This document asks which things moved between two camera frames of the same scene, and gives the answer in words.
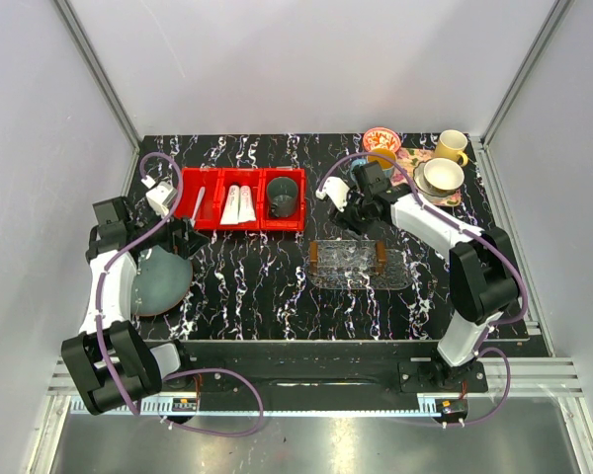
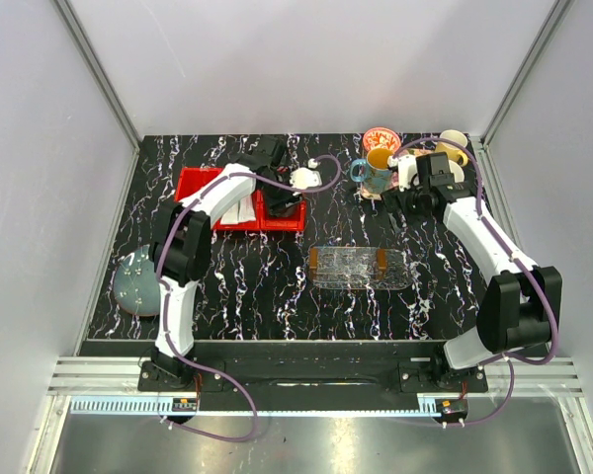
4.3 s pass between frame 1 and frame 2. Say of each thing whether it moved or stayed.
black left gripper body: moved
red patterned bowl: stayed
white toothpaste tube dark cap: stayed
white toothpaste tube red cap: stayed
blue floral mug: stayed
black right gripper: moved
